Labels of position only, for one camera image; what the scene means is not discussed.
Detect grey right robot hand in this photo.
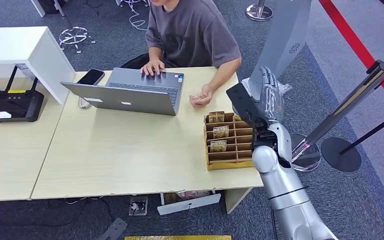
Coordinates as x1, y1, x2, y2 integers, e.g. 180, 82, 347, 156
257, 66, 285, 124

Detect person's left hand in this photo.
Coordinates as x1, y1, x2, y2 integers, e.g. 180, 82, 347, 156
188, 83, 214, 108

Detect person's right hand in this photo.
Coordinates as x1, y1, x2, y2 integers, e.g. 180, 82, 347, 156
140, 59, 166, 77

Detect person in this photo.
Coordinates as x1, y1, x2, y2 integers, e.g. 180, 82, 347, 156
120, 0, 243, 108

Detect wooden card holder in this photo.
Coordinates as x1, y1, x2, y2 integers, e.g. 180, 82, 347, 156
203, 111, 255, 171

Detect clear plastic bag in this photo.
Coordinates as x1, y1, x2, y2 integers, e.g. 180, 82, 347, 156
276, 80, 293, 98

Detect grey laptop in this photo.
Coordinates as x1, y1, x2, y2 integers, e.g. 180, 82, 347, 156
60, 67, 185, 117

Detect black smartphone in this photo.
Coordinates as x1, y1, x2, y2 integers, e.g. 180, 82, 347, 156
76, 68, 106, 86

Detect grey kiosk stand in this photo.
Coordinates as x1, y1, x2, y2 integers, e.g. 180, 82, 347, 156
241, 0, 313, 103

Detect white chair base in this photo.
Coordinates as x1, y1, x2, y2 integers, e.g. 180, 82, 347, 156
115, 0, 150, 8

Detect clear glass object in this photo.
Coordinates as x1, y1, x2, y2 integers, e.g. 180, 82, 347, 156
78, 96, 92, 110

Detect chrome chair base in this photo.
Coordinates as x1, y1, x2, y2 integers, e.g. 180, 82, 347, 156
58, 27, 97, 55

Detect chrome stanchion base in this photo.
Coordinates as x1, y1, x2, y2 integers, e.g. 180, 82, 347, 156
245, 0, 274, 22

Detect red barrier belt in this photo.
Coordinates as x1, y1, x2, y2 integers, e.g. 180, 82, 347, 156
317, 0, 384, 118

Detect white open box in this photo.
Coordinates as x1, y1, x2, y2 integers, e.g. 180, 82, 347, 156
157, 190, 222, 216

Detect floor power socket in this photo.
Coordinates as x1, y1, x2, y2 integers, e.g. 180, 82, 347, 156
128, 196, 149, 217

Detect white furniture leg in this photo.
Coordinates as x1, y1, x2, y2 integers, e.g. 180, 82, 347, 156
30, 0, 66, 18

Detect white desk shelf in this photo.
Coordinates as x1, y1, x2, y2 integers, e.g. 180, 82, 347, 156
0, 26, 77, 106

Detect black router with antennas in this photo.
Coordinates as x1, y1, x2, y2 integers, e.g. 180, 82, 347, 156
0, 65, 45, 124

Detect grey flat plate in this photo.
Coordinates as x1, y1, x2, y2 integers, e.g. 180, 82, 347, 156
97, 217, 129, 240

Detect white cable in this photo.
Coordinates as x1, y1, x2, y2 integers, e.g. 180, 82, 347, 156
125, 0, 152, 32

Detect chrome stanchion post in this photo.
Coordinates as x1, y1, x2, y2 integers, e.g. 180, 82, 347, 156
285, 60, 384, 172

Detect black stanchion post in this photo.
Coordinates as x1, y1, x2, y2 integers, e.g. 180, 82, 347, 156
321, 111, 384, 173

